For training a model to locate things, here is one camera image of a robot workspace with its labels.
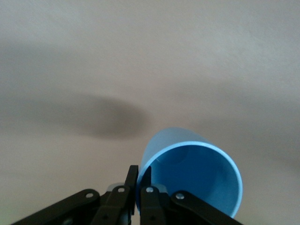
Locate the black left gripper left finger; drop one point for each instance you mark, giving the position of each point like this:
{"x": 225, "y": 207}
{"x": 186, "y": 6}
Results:
{"x": 112, "y": 206}

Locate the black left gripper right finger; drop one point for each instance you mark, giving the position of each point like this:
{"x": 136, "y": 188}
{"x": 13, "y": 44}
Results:
{"x": 152, "y": 206}

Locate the blue plastic cup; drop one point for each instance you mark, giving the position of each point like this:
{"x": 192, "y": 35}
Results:
{"x": 199, "y": 178}

